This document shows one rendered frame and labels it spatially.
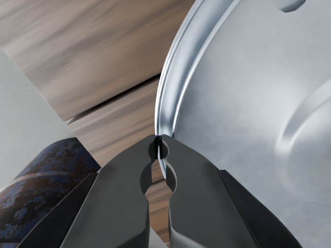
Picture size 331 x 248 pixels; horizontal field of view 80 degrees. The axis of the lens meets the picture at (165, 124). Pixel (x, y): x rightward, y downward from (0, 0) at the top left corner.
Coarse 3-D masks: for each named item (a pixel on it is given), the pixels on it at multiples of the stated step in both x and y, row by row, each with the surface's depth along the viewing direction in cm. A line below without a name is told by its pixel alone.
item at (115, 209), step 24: (144, 144) 11; (120, 168) 10; (144, 168) 10; (96, 192) 8; (120, 192) 8; (144, 192) 10; (96, 216) 7; (120, 216) 7; (144, 216) 7; (72, 240) 6; (96, 240) 6; (120, 240) 6; (144, 240) 7
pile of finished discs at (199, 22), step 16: (208, 0) 11; (224, 0) 11; (288, 0) 11; (304, 0) 11; (192, 16) 11; (208, 16) 12; (192, 32) 12; (208, 32) 12; (176, 48) 12; (192, 48) 12; (176, 64) 13; (192, 64) 13; (160, 80) 14; (176, 80) 13; (160, 96) 13; (176, 96) 14; (160, 112) 14; (160, 128) 15; (160, 160) 16
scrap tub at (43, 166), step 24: (72, 144) 54; (24, 168) 51; (48, 168) 45; (72, 168) 45; (96, 168) 47; (0, 192) 43; (24, 192) 38; (48, 192) 38; (0, 216) 34; (24, 216) 33; (0, 240) 29
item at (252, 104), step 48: (240, 0) 10; (240, 48) 12; (288, 48) 12; (192, 96) 13; (240, 96) 13; (288, 96) 13; (192, 144) 15; (240, 144) 15; (288, 144) 14; (288, 192) 17
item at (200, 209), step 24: (168, 144) 11; (168, 168) 10; (192, 168) 10; (216, 168) 10; (192, 192) 8; (216, 192) 8; (168, 216) 8; (192, 216) 7; (216, 216) 7; (240, 216) 7; (192, 240) 6; (216, 240) 6; (240, 240) 6
